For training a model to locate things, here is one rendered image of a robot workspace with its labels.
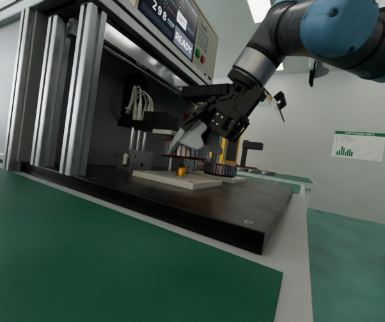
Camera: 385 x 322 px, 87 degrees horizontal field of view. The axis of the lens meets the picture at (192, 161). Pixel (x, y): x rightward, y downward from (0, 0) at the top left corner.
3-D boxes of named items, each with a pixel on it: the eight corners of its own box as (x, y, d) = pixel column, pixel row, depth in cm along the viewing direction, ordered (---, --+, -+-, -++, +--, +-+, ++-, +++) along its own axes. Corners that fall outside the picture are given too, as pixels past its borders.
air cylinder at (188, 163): (192, 172, 77) (194, 158, 77) (182, 172, 70) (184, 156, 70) (181, 170, 79) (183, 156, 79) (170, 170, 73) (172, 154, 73)
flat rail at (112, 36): (222, 118, 89) (223, 111, 88) (93, 32, 34) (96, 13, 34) (219, 118, 89) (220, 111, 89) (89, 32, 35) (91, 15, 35)
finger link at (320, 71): (326, 86, 74) (330, 59, 70) (307, 87, 77) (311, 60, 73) (326, 84, 77) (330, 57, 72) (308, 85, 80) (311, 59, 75)
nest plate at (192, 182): (222, 185, 50) (222, 180, 50) (192, 190, 37) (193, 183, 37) (171, 174, 57) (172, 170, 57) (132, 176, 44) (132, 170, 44)
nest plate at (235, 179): (246, 181, 71) (247, 177, 71) (233, 183, 58) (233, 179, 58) (207, 174, 78) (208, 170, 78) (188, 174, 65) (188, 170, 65)
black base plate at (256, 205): (293, 193, 75) (293, 187, 75) (261, 256, 19) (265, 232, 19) (184, 172, 97) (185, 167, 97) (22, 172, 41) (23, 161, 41)
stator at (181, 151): (215, 161, 49) (217, 146, 49) (193, 159, 39) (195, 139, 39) (176, 158, 54) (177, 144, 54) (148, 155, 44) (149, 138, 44)
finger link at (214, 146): (211, 170, 50) (223, 141, 44) (195, 155, 53) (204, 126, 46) (219, 165, 52) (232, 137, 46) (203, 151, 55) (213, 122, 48)
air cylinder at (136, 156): (150, 172, 56) (153, 152, 56) (130, 172, 49) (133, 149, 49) (137, 169, 58) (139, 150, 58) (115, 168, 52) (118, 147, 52)
